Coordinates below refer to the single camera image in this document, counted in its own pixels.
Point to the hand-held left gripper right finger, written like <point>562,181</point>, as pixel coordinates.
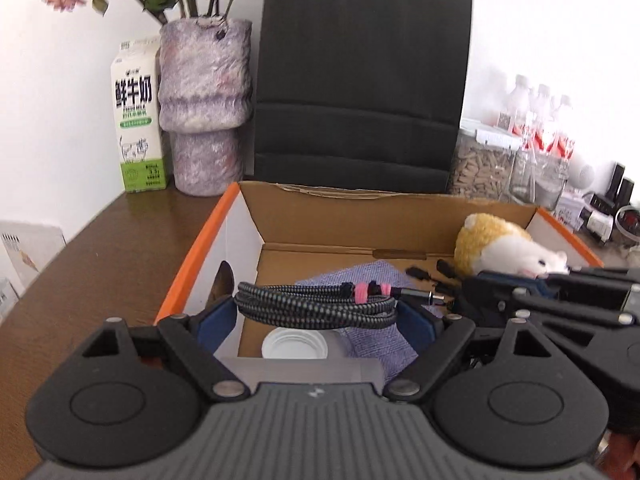
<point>420,327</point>

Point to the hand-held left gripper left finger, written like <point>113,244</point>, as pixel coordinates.
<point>215,325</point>

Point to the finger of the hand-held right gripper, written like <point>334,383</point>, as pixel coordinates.
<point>595,277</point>
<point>510,280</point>

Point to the yellow white plush hamster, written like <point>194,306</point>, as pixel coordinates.
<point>500,250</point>

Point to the purple knitted cloth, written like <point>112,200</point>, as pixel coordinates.
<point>370,272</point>

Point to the white plastic lid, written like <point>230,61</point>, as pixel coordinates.
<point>295,345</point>

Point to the orange-edged cardboard box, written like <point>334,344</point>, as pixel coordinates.
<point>350,220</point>

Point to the clear container of pellets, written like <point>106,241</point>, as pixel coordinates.
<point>480,175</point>

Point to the small black clip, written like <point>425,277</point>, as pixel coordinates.
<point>446,268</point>
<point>417,273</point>

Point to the white patterned tin box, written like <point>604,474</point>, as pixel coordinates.
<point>570,207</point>

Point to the short black box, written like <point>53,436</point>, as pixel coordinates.
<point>626,194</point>

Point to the clear glass cup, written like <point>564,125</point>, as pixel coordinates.
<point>537,185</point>

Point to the tall black box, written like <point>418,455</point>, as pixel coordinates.
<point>617,177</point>

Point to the white round speaker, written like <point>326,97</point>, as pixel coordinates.
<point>582,175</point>

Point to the white calendar card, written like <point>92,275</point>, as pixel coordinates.
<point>30,260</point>

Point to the green white milk carton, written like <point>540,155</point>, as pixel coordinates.
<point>135,125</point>

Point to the purple mottled vase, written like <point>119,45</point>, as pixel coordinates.
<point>205,100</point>

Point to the black paper bag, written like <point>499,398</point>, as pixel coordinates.
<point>360,85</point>

